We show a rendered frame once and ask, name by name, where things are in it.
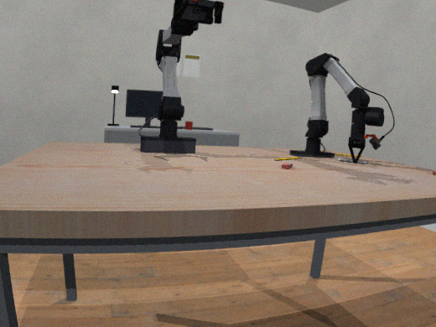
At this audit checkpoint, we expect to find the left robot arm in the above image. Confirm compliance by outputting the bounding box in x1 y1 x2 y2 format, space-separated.
290 53 384 156

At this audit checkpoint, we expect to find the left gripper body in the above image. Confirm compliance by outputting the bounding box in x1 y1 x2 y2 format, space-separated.
348 123 378 145

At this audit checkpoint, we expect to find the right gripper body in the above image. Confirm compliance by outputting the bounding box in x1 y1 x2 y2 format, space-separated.
179 0 215 25

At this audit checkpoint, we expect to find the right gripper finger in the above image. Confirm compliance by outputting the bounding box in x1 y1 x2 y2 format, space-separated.
215 1 224 23
174 0 189 18

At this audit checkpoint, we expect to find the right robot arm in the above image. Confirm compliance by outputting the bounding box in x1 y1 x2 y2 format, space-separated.
141 18 199 142

